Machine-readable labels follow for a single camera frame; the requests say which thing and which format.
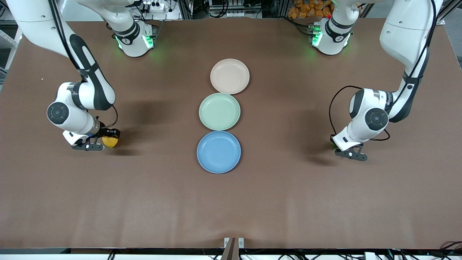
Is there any blue plate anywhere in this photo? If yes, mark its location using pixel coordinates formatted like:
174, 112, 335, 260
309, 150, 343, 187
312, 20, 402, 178
196, 131, 241, 174

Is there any light green plate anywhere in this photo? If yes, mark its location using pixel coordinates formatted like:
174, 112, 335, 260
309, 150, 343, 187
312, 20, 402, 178
199, 93, 241, 131

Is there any pale pink plate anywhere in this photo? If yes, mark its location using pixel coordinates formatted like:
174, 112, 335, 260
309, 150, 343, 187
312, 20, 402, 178
210, 58, 250, 95

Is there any bag of orange items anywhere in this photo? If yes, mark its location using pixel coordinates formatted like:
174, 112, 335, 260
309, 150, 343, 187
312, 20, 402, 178
287, 0, 335, 19

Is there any white power strip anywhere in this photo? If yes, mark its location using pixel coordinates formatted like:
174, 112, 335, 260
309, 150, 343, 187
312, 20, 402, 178
142, 0, 166, 12

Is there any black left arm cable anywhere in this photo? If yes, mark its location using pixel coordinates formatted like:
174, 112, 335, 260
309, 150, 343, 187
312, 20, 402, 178
328, 0, 436, 142

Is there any white side frame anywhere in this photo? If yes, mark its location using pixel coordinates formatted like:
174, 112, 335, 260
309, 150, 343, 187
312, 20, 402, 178
0, 28, 23, 86

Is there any aluminium frame profile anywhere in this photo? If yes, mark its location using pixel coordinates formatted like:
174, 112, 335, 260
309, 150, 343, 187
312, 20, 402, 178
433, 0, 462, 26
0, 0, 17, 26

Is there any black frame post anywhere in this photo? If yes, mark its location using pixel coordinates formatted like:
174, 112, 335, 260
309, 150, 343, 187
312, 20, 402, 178
178, 0, 194, 20

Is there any metal camera stand bracket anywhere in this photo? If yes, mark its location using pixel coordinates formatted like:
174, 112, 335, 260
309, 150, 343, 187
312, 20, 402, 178
221, 237, 245, 260

